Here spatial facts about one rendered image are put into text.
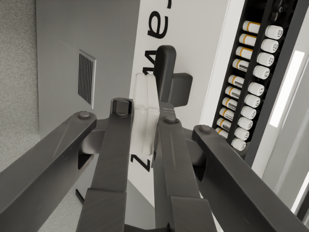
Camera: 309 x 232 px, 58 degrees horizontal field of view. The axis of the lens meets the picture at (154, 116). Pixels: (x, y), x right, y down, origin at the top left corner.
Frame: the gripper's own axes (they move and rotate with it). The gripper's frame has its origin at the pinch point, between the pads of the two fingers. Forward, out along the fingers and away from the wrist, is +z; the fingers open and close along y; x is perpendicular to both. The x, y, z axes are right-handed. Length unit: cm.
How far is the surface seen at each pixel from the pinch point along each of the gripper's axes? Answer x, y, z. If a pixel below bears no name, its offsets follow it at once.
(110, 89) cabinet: -12.9, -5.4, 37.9
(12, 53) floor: -20, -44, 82
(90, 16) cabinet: -0.1, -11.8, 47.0
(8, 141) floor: -56, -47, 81
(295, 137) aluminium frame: -4.0, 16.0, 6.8
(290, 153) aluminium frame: -5.9, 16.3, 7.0
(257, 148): -7.3, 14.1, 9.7
